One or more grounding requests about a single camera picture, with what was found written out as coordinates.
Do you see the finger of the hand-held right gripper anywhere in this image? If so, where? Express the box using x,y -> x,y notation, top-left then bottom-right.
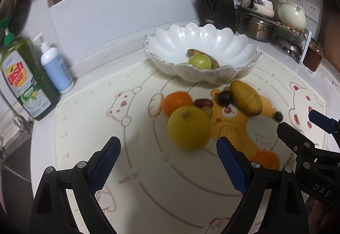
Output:
308,109 -> 340,144
276,122 -> 323,160

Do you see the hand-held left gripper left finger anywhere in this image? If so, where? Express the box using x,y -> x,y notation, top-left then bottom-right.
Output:
29,136 -> 122,234

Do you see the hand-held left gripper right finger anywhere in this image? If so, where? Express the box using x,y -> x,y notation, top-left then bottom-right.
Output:
216,136 -> 310,234

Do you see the tangerine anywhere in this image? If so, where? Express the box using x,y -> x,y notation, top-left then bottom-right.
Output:
162,92 -> 194,117
250,151 -> 280,171

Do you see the large yellow citrus fruit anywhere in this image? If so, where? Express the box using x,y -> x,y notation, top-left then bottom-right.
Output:
167,105 -> 211,152

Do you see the yellow mango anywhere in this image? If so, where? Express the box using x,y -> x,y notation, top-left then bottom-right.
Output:
229,80 -> 263,115

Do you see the dark plum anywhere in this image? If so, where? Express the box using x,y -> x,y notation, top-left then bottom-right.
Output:
218,91 -> 231,105

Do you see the red date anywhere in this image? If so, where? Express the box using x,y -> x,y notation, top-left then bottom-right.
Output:
193,98 -> 213,109

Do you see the white scalloped bowl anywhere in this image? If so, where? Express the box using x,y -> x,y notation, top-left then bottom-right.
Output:
142,23 -> 263,84

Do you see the cream bear print mat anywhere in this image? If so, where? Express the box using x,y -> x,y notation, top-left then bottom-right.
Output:
54,60 -> 328,234

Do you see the glass jar of red sauce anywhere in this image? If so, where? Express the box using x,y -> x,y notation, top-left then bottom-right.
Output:
303,39 -> 324,72

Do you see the metal kitchen rack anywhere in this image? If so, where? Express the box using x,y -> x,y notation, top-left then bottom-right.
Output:
235,7 -> 312,64

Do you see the steel pot lid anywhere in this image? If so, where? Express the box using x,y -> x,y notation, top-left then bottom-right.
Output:
276,36 -> 303,58

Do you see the metal faucet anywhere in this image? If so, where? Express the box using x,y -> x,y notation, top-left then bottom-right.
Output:
0,88 -> 35,141

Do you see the wooden bead trivet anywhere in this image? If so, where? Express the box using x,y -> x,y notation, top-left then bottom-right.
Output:
276,20 -> 306,34

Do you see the brown wooden board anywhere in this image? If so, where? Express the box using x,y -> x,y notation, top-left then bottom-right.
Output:
317,0 -> 340,51

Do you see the blue white pump bottle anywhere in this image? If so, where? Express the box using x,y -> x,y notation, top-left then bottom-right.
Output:
33,33 -> 75,95

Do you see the cream kettle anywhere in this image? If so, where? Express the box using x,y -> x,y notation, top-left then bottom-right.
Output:
278,0 -> 307,31

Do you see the green apple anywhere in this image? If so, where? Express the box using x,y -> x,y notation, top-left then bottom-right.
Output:
188,55 -> 211,70

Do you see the green dish soap bottle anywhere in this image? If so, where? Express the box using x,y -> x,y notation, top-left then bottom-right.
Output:
0,27 -> 60,121

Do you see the stainless steel pot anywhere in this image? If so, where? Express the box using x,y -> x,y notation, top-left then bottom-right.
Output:
235,9 -> 274,43

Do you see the brown wrinkled fruit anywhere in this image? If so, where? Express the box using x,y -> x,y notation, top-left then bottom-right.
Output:
187,48 -> 220,68

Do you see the cream saucepan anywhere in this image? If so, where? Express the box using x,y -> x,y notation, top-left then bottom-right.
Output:
236,0 -> 275,17

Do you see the black knife block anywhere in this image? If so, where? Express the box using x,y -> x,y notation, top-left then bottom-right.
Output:
196,0 -> 237,34

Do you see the brown patterned cloth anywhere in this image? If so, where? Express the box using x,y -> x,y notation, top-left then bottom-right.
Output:
0,0 -> 19,27

